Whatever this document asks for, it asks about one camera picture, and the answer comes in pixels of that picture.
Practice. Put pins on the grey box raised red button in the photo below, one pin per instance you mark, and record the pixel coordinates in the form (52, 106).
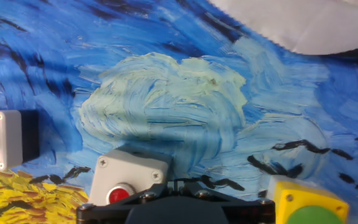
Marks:
(5, 140)

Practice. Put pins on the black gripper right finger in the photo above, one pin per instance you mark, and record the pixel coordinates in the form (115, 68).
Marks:
(250, 211)

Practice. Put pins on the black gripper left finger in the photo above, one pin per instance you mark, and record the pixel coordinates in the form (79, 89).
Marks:
(104, 211)

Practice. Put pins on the yellow box green mushroom button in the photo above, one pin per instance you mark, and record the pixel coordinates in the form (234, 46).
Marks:
(306, 199)

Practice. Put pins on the Van Gogh print tablecloth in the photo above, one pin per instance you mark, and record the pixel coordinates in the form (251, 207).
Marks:
(179, 93)

